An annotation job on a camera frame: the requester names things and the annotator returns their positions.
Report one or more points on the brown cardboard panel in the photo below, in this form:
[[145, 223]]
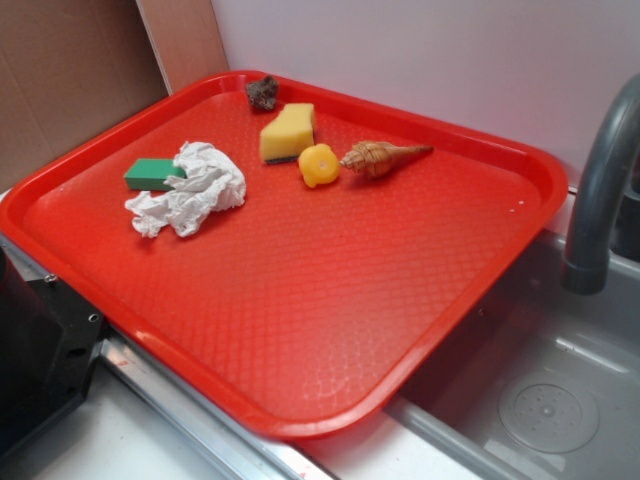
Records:
[[71, 70]]

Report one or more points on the yellow rubber duck toy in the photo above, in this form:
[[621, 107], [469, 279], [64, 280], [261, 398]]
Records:
[[318, 165]]

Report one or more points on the silver metal counter rail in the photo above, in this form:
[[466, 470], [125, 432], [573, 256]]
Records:
[[140, 421]]

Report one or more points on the yellow sponge with dark pad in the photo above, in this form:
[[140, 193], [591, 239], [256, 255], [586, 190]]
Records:
[[288, 134]]

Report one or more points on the grey plastic sink basin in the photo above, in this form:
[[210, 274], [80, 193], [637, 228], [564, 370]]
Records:
[[536, 382]]

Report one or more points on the brown spiral seashell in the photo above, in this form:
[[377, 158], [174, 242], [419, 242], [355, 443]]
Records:
[[376, 159]]

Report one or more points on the dark brown rock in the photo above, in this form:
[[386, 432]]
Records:
[[262, 94]]

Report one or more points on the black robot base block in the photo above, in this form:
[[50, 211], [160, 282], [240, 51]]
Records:
[[50, 339]]

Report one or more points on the grey sink faucet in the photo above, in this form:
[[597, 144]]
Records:
[[605, 215]]

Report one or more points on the crumpled white paper towel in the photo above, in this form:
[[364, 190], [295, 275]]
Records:
[[212, 183]]

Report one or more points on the green sponge block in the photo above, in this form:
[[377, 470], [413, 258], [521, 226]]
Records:
[[151, 174]]

